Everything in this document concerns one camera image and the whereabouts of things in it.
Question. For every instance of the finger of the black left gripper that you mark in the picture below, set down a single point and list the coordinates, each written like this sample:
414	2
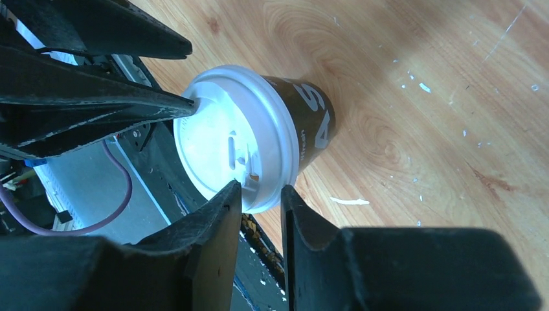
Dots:
49	108
100	27

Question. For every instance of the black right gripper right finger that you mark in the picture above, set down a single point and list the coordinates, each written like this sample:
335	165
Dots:
384	268

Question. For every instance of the brown cup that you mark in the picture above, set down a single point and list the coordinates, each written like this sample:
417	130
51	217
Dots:
312	113

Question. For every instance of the white coffee cup lid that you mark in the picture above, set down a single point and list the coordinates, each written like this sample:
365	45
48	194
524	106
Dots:
241	131

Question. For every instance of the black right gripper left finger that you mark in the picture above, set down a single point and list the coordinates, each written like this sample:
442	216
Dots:
95	273

